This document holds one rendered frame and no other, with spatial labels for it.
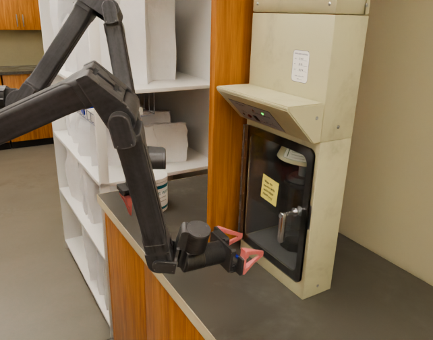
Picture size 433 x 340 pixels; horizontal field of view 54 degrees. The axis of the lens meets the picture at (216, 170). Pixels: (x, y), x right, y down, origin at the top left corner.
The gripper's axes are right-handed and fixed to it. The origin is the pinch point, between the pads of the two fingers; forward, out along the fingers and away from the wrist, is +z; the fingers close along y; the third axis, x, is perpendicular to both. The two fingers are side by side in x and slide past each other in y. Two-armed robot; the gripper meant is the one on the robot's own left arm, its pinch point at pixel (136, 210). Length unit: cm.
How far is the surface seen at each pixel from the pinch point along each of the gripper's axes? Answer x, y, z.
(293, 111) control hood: -46, 22, -39
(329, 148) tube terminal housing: -46, 35, -28
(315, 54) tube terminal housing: -41, 32, -51
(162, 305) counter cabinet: -7.1, 4.5, 33.8
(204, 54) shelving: 87, 76, -39
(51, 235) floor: 206, 4, 108
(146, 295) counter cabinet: 7.1, 4.7, 38.8
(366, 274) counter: -46, 58, 17
